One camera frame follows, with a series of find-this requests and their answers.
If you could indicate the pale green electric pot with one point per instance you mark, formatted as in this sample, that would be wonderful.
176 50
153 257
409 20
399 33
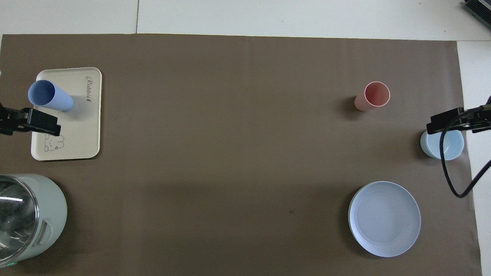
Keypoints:
42 207

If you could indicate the blue ribbed plastic cup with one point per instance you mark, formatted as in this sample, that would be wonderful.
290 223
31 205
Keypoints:
57 99

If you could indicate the pink plastic cup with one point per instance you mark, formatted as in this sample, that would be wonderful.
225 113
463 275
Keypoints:
378 94

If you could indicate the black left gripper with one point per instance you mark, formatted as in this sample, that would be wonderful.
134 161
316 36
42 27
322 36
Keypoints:
11 120

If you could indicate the light blue bowl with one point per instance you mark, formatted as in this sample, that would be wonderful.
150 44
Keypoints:
454 147

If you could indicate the brown paper table mat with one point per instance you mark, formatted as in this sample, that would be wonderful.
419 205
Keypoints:
230 134

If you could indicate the pale blue round plate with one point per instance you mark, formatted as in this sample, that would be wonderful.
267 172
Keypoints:
383 218

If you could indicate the dark grey ribbed device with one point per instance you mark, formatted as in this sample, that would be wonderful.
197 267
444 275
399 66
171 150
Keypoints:
479 9

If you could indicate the cream rabbit print tray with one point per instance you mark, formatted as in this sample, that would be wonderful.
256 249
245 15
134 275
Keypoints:
82 130

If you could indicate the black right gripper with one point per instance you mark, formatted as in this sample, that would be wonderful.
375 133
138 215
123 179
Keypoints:
481 119

